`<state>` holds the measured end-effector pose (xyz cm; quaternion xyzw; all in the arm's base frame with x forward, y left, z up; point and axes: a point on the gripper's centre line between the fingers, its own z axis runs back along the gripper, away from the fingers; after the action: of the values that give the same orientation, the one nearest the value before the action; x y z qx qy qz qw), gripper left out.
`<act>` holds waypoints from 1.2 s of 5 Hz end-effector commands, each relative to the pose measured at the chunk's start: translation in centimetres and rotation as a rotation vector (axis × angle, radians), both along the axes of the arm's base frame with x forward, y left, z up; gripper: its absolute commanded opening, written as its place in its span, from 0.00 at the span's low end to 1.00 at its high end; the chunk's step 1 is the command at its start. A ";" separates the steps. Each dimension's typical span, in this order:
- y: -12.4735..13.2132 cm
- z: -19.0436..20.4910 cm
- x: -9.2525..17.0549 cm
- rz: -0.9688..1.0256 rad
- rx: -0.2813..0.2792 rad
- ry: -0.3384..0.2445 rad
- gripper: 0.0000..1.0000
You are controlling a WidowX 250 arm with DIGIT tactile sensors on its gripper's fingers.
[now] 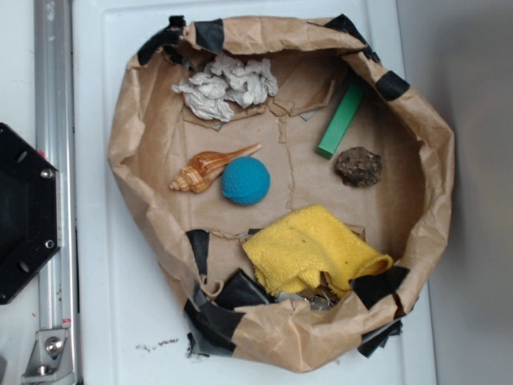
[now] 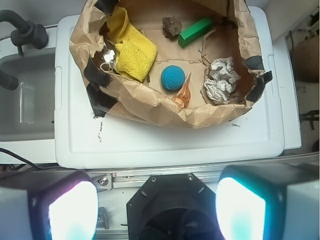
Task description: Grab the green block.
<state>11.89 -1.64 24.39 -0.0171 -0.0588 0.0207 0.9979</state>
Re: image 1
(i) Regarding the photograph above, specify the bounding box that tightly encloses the green rectangular block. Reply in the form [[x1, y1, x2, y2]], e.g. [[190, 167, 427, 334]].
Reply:
[[316, 83, 364, 160]]

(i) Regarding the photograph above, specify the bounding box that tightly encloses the blue dimpled ball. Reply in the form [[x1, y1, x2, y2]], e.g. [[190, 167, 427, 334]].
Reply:
[[222, 156, 271, 205]]

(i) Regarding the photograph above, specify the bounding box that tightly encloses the brown paper bag bin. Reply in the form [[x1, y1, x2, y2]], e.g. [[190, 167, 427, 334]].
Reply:
[[108, 15, 454, 373]]

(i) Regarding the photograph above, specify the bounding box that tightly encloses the orange spiral seashell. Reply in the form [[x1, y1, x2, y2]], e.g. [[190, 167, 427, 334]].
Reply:
[[169, 143, 262, 193]]

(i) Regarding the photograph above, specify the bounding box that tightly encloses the yellow microfibre cloth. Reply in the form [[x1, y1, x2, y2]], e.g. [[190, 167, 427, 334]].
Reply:
[[242, 205, 394, 298]]

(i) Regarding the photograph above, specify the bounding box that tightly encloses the brown rough rock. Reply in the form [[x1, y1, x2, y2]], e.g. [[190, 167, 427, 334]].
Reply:
[[335, 147, 382, 187]]

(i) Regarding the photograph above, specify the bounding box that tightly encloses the crumpled white paper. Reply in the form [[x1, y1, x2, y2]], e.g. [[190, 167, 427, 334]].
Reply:
[[172, 54, 279, 122]]

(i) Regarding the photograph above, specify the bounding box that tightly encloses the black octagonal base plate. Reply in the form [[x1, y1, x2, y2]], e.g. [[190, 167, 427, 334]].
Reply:
[[1, 124, 60, 305]]

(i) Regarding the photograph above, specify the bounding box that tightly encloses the aluminium extrusion rail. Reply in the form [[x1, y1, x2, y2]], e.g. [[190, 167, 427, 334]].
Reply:
[[34, 1, 83, 384]]

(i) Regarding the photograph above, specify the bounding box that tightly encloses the metal corner bracket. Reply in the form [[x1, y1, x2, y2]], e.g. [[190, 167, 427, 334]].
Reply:
[[21, 329, 73, 384]]

